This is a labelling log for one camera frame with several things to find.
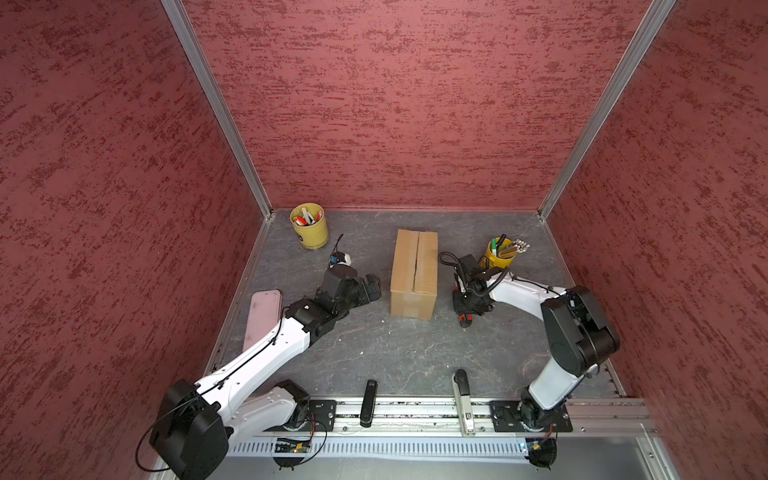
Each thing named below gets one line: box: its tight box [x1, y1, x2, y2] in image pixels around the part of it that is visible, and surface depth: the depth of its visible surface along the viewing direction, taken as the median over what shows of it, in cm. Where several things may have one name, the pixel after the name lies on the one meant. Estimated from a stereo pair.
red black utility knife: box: [459, 314, 473, 328], surface depth 91 cm
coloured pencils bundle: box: [498, 238, 531, 258], surface depth 90 cm
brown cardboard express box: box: [390, 228, 439, 321], surface depth 87 cm
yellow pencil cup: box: [486, 237, 515, 269], surface depth 99 cm
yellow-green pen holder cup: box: [289, 202, 329, 249], surface depth 102 cm
